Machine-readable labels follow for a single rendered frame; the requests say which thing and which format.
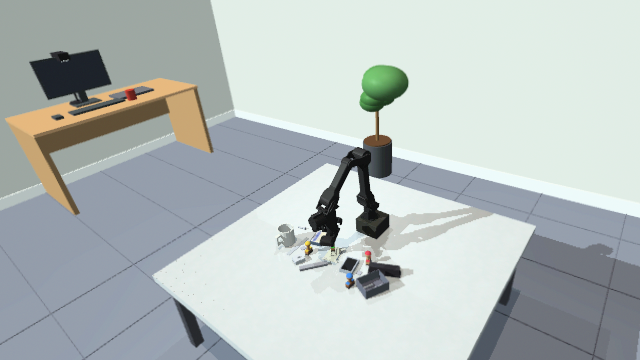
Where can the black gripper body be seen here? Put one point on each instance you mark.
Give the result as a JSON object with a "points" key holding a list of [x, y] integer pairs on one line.
{"points": [[330, 228]]}

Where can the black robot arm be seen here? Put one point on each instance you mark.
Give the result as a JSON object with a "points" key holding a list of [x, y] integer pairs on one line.
{"points": [[330, 196]]}

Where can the beige paper card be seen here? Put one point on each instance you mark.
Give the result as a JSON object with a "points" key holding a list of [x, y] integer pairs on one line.
{"points": [[334, 256]]}

